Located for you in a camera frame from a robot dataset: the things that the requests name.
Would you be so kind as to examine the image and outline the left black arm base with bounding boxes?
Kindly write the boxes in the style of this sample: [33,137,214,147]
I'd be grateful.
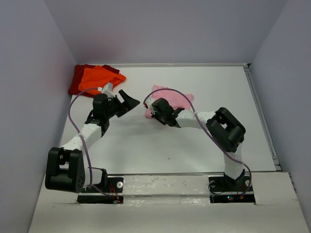
[77,177,124,204]

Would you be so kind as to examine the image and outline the pink t shirt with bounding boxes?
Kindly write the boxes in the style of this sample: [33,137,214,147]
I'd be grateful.
[145,85,194,118]

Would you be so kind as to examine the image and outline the dark red folded t shirt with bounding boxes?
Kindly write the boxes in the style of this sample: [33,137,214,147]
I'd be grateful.
[68,64,121,97]

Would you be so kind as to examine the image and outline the orange folded t shirt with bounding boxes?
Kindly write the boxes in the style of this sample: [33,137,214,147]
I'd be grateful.
[78,65,126,96]

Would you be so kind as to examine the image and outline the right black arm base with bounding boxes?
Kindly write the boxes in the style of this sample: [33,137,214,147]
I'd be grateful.
[208,176,256,204]

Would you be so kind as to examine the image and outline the aluminium table edge rail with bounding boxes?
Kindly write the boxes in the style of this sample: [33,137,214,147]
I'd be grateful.
[243,63,282,172]

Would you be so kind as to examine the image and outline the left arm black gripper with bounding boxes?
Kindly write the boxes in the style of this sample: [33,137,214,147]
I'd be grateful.
[104,90,139,119]

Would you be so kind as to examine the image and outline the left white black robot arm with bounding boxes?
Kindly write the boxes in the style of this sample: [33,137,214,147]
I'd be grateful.
[45,90,140,193]

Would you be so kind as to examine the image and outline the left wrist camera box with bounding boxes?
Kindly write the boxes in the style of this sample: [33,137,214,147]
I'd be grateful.
[97,83,115,98]

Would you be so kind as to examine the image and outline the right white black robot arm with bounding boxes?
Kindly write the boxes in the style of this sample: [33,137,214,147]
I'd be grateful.
[144,98,246,192]

